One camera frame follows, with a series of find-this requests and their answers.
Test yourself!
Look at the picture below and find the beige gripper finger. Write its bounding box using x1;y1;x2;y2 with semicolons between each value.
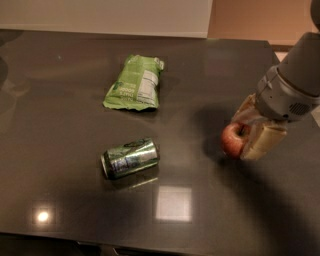
231;94;261;124
240;121;287;161

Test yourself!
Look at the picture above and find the red apple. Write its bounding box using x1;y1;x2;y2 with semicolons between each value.
221;122;251;159

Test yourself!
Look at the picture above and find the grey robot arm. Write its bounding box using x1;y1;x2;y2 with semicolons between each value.
232;32;320;160

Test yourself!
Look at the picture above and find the green rice chip bag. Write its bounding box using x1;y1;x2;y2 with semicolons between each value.
103;55;165;111

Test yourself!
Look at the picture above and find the white cabinet panel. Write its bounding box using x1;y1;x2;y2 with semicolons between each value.
0;0;213;38

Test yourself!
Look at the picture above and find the green soda can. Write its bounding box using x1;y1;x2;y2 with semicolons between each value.
101;138;160;180

